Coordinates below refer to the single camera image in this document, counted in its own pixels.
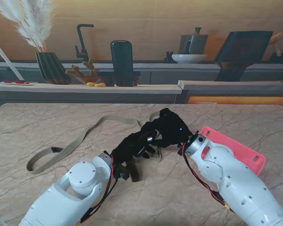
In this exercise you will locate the yellow wooden utensil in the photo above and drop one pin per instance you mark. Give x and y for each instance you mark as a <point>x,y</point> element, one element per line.
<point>274,38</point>

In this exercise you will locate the green cactus plant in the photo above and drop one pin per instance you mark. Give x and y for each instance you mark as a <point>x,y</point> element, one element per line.
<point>85,70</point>

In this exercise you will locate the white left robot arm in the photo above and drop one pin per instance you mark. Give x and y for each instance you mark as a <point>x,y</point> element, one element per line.
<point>80,183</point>

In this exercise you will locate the white pampas grass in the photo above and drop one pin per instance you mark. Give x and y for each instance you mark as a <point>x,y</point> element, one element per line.
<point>30,21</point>

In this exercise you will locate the dark brown woven belt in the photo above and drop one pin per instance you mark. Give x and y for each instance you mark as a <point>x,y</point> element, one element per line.
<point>134,170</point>

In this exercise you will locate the white leaning board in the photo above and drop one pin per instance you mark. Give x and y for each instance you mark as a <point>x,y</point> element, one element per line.
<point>9,63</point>

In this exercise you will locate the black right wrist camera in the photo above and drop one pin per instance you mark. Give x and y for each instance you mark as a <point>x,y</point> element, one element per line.
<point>180,150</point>

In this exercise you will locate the black kitchen faucet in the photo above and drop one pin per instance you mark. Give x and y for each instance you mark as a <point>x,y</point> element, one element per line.
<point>81,42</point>

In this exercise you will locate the beige woven belt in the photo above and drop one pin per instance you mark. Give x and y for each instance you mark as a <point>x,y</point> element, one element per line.
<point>80,137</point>

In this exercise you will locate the grey lidded pot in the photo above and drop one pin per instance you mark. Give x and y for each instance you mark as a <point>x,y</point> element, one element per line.
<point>195,43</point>

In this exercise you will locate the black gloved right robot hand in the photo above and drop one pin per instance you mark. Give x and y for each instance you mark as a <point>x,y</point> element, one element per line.
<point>172,129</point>

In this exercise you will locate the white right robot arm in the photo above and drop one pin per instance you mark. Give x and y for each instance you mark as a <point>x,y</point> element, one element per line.
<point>226,169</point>

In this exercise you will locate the plate with red food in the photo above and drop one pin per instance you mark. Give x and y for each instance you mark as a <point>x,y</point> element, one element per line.
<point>16,82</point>

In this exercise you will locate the small black figurine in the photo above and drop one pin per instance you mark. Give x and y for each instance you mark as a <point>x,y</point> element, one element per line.
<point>168,57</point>

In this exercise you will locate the pink plastic storage basket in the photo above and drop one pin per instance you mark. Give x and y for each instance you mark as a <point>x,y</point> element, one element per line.
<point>240,148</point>

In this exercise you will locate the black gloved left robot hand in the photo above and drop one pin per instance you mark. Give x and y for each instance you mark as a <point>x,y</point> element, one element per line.
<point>132,146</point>

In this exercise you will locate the yellow lemons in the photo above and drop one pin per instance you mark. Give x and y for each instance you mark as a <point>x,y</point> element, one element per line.
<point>96,84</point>

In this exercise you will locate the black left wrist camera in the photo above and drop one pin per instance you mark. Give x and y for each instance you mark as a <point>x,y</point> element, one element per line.
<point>122,173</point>

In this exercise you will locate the dark angular stand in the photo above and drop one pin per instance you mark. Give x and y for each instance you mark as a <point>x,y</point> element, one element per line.
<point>243,54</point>

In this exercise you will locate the white speckled bowl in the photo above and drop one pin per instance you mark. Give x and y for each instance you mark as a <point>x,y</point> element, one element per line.
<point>188,58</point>

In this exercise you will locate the small dark container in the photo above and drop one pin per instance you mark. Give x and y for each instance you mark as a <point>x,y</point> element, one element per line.
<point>281,57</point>

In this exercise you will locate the tall black appliance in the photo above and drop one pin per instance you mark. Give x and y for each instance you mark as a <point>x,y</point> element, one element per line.
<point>122,61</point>

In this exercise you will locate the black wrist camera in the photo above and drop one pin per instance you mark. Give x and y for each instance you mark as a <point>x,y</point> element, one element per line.
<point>122,173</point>
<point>180,150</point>

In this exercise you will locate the dark ribbed vase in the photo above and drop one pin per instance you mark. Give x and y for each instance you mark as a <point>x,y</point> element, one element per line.
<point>52,68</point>

